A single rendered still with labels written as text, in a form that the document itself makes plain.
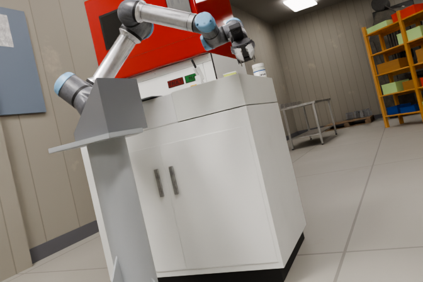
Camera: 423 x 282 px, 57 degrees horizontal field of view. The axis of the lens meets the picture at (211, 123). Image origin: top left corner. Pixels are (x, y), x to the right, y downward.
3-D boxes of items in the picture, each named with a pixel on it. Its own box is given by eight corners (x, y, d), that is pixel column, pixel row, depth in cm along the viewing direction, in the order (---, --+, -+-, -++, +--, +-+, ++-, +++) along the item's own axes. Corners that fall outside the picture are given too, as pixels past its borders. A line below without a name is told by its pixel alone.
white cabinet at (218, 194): (169, 252, 268) (142, 135, 269) (310, 238, 231) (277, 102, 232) (111, 297, 209) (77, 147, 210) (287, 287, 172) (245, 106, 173)
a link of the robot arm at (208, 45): (195, 29, 168) (218, 18, 167) (202, 40, 179) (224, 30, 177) (201, 45, 166) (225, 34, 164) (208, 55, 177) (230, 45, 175)
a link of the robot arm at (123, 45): (63, 99, 177) (128, -2, 181) (82, 107, 191) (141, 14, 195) (82, 111, 173) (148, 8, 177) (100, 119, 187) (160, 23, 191)
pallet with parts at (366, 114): (374, 119, 1096) (371, 107, 1096) (372, 122, 1017) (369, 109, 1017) (329, 128, 1150) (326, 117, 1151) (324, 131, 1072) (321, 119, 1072)
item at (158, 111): (99, 141, 218) (94, 117, 218) (186, 120, 197) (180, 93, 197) (88, 144, 209) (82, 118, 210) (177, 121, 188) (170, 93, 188)
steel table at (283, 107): (289, 150, 775) (279, 104, 776) (309, 139, 937) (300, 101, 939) (325, 144, 744) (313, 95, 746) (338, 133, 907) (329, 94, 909)
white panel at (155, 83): (121, 140, 279) (108, 85, 280) (225, 114, 248) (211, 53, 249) (118, 140, 277) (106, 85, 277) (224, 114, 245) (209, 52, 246)
